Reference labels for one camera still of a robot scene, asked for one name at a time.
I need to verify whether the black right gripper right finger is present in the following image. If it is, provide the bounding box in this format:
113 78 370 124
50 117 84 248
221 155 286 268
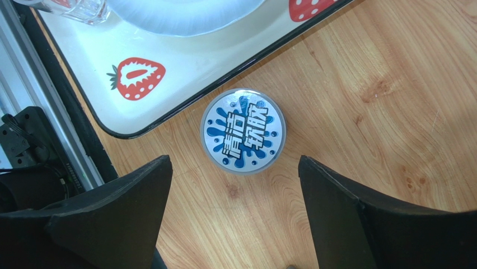
298 156 476 268

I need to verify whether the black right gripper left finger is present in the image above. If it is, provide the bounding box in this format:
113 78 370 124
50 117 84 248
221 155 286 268
1 155 173 268

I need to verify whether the blue patterned tape roll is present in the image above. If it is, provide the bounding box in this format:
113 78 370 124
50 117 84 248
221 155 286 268
200 89 287 175

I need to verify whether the strawberry pattern tray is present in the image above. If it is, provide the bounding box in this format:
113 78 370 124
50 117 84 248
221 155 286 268
39 1 347 139

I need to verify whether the white paper plate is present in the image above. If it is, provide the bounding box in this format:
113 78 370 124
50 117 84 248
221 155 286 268
107 0 264 37

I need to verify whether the clear glass cup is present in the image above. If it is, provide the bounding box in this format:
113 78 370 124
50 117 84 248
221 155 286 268
14 0 111 25

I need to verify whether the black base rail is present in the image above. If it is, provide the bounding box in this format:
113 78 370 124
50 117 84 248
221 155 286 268
0 0 120 214

